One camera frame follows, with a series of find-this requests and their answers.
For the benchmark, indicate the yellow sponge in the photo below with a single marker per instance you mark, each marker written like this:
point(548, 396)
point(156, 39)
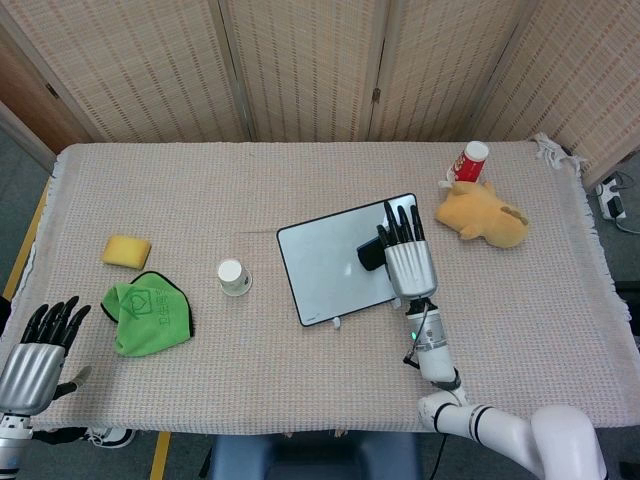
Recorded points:
point(126, 250)

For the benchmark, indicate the yellow plush toy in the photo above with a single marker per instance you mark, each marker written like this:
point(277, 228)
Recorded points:
point(487, 216)

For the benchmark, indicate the white power strip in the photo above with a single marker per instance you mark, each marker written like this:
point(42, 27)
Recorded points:
point(611, 200)

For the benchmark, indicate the white paper cup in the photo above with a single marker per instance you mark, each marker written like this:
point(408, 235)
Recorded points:
point(233, 278)

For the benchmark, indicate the small whiteboard with black frame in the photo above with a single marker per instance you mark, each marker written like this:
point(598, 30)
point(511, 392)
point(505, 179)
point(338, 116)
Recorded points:
point(330, 265)

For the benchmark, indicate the woven folding screen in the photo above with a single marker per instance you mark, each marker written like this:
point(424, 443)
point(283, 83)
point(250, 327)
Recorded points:
point(320, 65)

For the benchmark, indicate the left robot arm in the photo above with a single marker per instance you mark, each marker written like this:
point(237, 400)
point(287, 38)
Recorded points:
point(12, 445)

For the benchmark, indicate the black eraser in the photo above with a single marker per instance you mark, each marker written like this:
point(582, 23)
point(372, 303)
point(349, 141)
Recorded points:
point(371, 254)

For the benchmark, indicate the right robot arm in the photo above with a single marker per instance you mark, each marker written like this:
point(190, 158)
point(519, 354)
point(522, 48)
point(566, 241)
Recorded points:
point(480, 400)

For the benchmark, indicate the beige woven tablecloth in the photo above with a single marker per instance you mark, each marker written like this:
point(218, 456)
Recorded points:
point(250, 375)

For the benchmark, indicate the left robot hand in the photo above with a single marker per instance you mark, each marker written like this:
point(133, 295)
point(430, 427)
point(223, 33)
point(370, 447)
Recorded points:
point(35, 360)

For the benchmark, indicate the red and white can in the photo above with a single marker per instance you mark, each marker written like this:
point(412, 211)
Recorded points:
point(469, 163)

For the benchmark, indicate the black and white sneaker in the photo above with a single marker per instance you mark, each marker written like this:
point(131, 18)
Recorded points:
point(112, 434)

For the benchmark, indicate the green microfiber cloth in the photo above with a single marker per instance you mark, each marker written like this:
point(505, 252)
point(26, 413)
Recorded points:
point(145, 315)

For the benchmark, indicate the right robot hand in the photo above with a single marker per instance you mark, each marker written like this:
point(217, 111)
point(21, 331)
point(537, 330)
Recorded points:
point(407, 252)

